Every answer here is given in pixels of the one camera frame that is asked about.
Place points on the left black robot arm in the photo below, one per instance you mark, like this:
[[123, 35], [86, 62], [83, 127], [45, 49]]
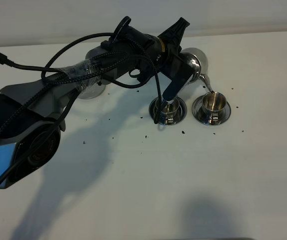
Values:
[[32, 115]]

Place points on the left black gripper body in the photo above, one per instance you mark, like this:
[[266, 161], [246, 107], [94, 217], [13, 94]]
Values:
[[170, 41]]

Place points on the left stainless steel saucer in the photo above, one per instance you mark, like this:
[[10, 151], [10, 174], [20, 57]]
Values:
[[182, 111]]

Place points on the left stainless steel teacup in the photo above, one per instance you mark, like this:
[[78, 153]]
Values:
[[165, 112]]

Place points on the round steel teapot coaster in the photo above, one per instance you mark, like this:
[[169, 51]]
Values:
[[92, 91]]

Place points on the right stainless steel teacup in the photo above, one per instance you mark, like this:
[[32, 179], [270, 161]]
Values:
[[214, 104]]

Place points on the stainless steel saucer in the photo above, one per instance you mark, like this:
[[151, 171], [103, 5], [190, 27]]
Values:
[[199, 114], [182, 111]]

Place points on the stainless steel teapot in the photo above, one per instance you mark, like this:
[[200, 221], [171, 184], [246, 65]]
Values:
[[198, 60]]

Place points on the stainless steel teacup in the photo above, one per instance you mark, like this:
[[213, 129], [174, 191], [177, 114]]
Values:
[[214, 104], [165, 112]]

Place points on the right stainless steel saucer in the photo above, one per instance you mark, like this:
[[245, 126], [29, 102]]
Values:
[[199, 114]]

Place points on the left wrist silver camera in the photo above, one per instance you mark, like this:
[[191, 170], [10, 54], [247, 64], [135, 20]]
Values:
[[180, 73]]

